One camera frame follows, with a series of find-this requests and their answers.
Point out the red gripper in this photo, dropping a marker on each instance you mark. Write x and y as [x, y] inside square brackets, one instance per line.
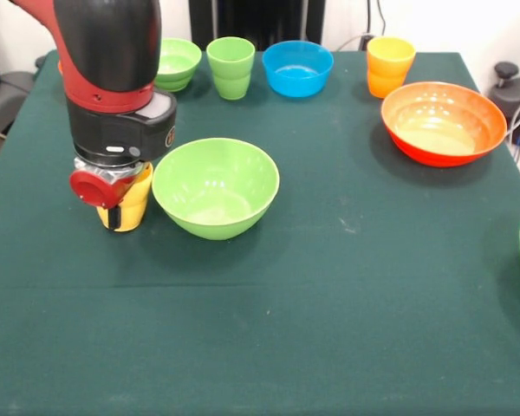
[93, 188]

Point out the yellow plastic cup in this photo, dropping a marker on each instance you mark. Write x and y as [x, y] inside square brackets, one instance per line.
[136, 203]
[390, 69]

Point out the small orange plastic bowl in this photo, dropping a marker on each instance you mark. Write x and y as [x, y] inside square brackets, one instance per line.
[60, 68]

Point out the small green plastic bowl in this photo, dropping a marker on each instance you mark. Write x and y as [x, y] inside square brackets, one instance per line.
[180, 60]

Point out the dark green table cloth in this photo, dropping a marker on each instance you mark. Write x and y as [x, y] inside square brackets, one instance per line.
[264, 303]

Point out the green plastic cup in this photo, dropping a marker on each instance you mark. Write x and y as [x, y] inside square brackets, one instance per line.
[230, 73]

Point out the blue plastic bowl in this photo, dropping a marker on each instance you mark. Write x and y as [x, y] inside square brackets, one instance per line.
[297, 69]

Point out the black power plug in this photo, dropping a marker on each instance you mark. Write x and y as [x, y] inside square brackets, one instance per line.
[367, 41]

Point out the large orange plastic bowl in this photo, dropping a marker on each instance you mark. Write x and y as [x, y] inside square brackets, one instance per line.
[444, 125]

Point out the black knobbed equipment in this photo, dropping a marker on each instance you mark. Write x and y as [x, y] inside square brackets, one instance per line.
[515, 99]

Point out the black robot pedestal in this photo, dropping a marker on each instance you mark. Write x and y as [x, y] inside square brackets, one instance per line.
[255, 19]

